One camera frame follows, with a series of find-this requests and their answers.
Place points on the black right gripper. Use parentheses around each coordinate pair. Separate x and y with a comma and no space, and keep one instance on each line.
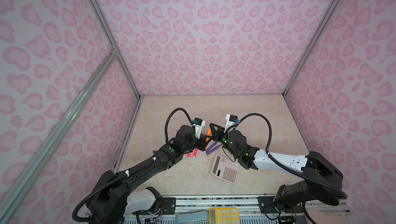
(215,134)

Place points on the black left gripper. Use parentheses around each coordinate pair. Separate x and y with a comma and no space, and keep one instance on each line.
(203,143)

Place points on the orange highlighter pen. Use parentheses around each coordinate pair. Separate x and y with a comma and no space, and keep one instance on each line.
(208,136)

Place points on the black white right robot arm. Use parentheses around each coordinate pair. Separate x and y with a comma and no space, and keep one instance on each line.
(320,179)

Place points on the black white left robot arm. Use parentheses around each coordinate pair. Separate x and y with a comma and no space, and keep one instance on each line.
(115,193)

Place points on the purple highlighter pen upper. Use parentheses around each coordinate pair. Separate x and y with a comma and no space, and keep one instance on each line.
(211,146)

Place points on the purple highlighter pen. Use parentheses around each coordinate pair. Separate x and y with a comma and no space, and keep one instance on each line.
(208,152)
(211,146)

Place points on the purple highlighter pen lower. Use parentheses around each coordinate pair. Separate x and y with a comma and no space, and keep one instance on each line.
(208,152)

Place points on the pink highlighter pen right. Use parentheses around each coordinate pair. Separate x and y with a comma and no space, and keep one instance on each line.
(195,153)

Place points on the pink white calculator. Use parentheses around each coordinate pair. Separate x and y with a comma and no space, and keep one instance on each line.
(224,169)

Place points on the yellow calculator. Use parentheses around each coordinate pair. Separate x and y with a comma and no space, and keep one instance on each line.
(228,215)

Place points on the grey blue case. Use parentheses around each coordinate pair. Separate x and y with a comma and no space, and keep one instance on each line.
(192,217)

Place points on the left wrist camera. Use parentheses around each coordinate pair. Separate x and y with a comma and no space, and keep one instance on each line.
(198,125)

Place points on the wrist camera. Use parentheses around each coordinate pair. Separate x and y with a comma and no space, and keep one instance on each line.
(231,120)
(198,125)

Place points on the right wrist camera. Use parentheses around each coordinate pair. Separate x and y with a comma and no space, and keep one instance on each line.
(231,120)

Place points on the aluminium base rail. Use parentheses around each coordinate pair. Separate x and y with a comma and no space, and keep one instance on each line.
(253,209)

